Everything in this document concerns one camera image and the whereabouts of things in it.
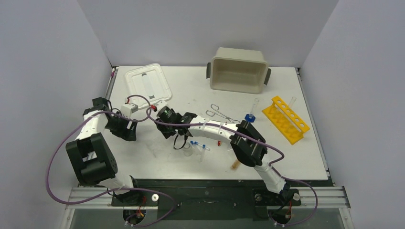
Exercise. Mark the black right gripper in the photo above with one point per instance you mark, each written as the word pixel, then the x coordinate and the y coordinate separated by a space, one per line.
pixel 172 127

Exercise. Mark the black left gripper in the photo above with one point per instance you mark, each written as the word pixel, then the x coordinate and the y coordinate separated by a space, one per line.
pixel 123 133

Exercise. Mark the blue capped vial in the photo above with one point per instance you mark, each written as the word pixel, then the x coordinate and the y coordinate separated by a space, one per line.
pixel 202 153
pixel 196 144
pixel 195 147

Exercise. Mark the yellow test tube rack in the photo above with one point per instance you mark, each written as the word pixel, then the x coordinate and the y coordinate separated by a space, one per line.
pixel 286 121

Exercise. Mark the large clear test tube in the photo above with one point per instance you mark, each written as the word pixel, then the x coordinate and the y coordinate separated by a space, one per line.
pixel 292 102

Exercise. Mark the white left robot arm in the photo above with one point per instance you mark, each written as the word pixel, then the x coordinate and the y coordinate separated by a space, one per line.
pixel 91 158

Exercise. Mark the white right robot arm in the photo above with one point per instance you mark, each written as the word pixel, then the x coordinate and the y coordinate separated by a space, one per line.
pixel 247 143

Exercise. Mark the white plastic tub lid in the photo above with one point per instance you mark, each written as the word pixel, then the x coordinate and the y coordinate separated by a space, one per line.
pixel 146 85

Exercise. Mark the small glass jar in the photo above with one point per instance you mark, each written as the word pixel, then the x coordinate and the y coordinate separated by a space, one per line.
pixel 188 149

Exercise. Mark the metal crucible tongs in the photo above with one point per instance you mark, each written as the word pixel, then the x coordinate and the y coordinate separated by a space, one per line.
pixel 215 111

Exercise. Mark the beige plastic tub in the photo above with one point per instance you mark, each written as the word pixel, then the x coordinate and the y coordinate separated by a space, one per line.
pixel 238 70

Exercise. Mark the graduated cylinder blue base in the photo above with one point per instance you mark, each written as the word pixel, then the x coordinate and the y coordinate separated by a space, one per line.
pixel 250 117

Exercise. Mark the test tube brush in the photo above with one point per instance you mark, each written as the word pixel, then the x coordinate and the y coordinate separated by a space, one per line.
pixel 235 165

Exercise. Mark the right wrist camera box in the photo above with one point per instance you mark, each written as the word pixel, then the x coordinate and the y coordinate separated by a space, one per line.
pixel 159 105

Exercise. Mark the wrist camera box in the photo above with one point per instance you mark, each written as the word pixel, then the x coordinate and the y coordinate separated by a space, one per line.
pixel 159 105
pixel 129 108

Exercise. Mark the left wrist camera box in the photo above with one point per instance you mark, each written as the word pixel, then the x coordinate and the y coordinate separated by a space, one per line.
pixel 129 108

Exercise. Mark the black base frame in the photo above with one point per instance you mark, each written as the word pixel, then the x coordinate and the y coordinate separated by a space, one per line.
pixel 213 199

